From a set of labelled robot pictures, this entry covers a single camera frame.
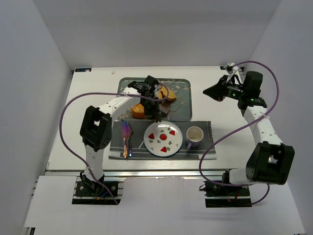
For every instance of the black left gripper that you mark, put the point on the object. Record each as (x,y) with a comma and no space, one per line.
(151,105)

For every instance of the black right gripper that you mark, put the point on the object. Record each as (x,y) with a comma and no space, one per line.
(222,87)

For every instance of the sliced bread piece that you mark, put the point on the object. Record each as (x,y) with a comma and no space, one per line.
(167,94)

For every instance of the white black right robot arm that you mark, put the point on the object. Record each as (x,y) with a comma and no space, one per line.
(271,160)

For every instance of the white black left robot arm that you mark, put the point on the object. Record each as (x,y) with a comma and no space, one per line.
(96,128)

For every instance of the floral teal serving tray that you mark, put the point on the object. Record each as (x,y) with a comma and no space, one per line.
(180,109)

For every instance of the peeled orange mandarin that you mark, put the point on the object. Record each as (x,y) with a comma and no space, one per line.
(138,111)

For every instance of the strawberry pattern white plate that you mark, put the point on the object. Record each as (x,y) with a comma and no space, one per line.
(163,139)

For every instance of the iridescent knife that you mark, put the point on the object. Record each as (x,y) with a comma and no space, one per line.
(130,131)

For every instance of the lavender mug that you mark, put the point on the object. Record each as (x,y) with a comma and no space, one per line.
(194,136)

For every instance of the iridescent fork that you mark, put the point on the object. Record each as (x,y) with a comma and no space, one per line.
(125,140)

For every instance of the grey placemat cloth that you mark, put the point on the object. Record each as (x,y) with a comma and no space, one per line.
(141,153)

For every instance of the blue label left corner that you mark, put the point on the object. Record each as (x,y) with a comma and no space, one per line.
(82,69)

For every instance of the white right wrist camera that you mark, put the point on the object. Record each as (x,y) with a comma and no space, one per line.
(232,68)

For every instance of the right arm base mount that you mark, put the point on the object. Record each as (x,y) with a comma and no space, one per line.
(217,196)

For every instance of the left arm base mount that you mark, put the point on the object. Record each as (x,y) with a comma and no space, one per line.
(89,192)

